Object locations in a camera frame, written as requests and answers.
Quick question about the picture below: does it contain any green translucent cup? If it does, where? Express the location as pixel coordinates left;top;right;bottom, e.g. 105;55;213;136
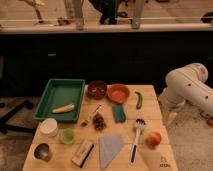
60;128;74;145

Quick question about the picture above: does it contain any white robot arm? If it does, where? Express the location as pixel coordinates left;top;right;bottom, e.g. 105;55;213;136
159;63;213;117

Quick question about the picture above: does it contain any dark red bowl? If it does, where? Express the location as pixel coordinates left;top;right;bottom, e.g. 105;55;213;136
87;80;107;100

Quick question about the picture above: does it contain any orange bowl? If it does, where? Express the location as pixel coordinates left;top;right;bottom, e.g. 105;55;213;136
107;84;130;104

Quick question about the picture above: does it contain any green sponge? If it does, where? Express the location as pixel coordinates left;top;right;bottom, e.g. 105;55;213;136
112;104;126;123

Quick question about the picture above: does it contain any brown pine cone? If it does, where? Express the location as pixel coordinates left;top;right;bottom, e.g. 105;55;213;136
93;113;106;131

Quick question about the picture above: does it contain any yellow banana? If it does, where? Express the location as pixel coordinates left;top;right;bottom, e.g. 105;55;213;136
52;104;75;114

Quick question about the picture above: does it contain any small metal brush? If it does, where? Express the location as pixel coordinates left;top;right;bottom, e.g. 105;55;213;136
81;105;102;127

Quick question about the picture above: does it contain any green plastic tray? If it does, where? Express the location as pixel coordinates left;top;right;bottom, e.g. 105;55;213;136
34;79;85;123

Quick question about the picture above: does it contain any blue folded cloth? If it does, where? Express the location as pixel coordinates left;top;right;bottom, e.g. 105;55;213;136
99;134;124;169

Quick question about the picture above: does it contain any wooden block eraser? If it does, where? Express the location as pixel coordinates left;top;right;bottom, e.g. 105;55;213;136
72;140;94;168

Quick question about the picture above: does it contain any red orange apple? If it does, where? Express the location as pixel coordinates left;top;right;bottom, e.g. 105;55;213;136
146;132;162;146

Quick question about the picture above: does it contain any metal cup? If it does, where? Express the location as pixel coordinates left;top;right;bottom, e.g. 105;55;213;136
34;143;52;162

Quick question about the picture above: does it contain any black office chair base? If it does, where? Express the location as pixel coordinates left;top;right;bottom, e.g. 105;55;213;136
0;100;35;135

